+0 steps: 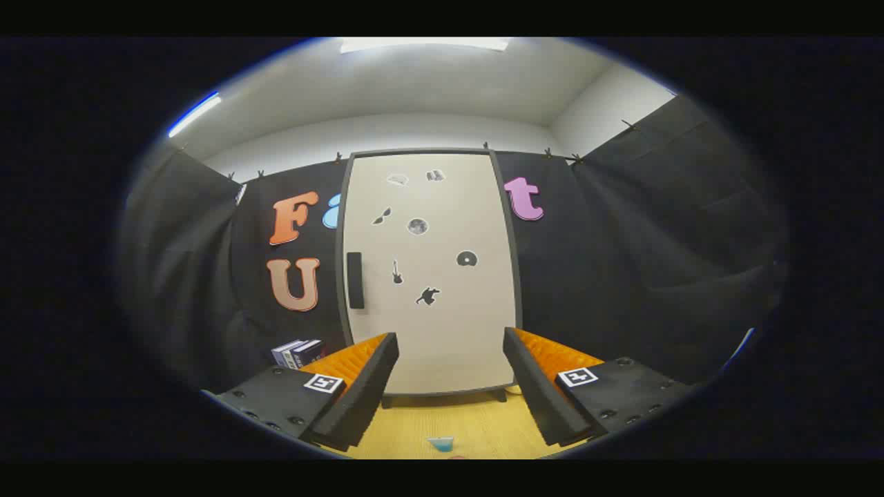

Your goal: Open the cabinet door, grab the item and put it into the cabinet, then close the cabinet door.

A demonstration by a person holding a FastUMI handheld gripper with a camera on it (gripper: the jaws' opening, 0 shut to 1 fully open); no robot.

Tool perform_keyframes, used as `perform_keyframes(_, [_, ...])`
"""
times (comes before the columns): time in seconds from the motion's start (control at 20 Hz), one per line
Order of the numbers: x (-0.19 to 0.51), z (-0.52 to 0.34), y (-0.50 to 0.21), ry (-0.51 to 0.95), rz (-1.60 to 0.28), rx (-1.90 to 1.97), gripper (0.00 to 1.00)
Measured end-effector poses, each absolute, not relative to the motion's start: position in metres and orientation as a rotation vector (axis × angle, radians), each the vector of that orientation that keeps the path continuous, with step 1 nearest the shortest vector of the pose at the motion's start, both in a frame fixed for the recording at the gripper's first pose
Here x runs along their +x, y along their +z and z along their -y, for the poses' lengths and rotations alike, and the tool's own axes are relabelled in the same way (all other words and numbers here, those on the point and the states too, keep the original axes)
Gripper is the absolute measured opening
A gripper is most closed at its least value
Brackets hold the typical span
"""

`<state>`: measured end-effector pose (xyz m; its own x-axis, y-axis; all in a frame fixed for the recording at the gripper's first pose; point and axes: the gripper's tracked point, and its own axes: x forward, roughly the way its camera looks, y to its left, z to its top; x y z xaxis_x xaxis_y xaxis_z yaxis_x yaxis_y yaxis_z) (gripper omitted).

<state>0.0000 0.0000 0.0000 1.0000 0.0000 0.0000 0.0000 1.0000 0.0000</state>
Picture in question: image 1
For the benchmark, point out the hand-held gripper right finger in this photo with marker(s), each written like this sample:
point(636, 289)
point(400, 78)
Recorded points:
point(535, 393)

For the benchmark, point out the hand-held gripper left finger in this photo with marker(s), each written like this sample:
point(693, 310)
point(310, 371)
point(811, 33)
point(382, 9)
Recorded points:
point(362, 397)

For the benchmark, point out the white and teal cup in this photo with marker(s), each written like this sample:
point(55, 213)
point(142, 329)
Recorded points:
point(440, 444)

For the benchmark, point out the white cabinet door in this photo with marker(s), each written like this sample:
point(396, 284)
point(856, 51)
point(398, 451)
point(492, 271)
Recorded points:
point(442, 331)

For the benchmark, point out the grey cabinet body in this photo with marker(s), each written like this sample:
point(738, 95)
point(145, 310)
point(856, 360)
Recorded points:
point(518, 297)

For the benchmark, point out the black backdrop cloth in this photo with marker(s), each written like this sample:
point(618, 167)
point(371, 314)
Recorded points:
point(621, 262)

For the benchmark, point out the ceiling light strip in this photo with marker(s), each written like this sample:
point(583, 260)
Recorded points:
point(195, 114)

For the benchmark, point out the ceiling light panel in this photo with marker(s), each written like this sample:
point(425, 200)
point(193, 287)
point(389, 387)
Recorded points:
point(425, 44)

